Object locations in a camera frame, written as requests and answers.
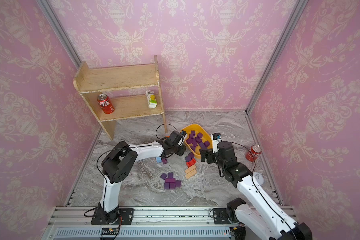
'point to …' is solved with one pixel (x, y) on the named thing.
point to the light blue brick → (158, 159)
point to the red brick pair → (191, 162)
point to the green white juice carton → (151, 99)
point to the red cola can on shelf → (104, 102)
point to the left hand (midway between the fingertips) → (184, 149)
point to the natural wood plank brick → (190, 171)
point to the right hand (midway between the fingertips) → (209, 147)
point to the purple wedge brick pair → (164, 161)
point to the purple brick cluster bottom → (170, 182)
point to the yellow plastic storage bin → (197, 138)
